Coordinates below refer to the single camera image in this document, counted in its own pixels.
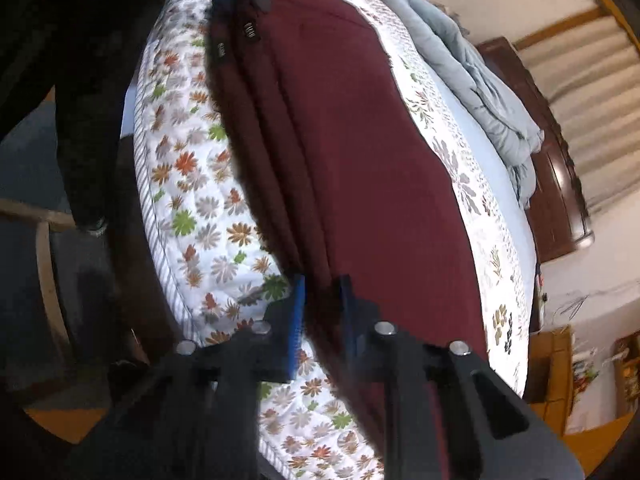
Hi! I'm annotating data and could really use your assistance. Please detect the grey-blue comforter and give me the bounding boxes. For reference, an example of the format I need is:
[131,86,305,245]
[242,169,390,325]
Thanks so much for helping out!
[350,0,546,208]

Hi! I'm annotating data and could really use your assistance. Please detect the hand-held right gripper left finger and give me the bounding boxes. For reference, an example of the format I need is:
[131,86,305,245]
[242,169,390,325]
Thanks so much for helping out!
[65,274,307,480]

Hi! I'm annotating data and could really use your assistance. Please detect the wooden desk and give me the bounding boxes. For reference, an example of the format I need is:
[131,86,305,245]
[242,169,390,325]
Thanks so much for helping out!
[525,325,577,436]

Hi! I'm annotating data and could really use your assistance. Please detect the maroon pants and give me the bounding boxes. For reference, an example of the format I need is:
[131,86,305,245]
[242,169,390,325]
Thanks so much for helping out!
[205,0,490,480]

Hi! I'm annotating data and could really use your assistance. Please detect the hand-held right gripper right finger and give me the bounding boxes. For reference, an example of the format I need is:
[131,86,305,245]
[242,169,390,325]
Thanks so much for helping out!
[339,275,586,480]

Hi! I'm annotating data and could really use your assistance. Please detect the wooden wall trim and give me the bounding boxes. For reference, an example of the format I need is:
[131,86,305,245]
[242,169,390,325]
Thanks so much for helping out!
[515,0,640,52]

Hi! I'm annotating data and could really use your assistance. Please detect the white floral quilt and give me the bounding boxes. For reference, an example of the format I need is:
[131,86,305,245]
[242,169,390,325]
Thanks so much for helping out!
[131,0,531,480]

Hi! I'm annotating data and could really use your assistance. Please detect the light blue bed sheet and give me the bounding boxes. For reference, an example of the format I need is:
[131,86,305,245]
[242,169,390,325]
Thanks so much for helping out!
[440,80,540,261]

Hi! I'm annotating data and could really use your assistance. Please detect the hanging thin cable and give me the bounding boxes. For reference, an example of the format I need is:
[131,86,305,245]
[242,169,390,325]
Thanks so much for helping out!
[550,294,591,322]

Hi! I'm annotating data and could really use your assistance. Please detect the dark wooden headboard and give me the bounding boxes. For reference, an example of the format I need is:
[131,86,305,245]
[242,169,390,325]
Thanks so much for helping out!
[475,36,596,263]

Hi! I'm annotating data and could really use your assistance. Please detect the person's dark trouser leg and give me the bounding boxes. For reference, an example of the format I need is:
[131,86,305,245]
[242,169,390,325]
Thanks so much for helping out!
[0,0,211,236]

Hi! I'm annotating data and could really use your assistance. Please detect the beige striped curtain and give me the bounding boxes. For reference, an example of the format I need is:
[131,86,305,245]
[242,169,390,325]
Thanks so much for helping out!
[515,7,640,211]

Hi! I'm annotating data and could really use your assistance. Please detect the wooden wall shelf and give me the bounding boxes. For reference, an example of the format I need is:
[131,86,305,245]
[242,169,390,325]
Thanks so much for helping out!
[612,330,640,418]

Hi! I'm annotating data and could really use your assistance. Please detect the wooden chair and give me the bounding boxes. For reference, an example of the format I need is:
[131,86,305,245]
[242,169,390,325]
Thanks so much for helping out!
[0,197,76,356]

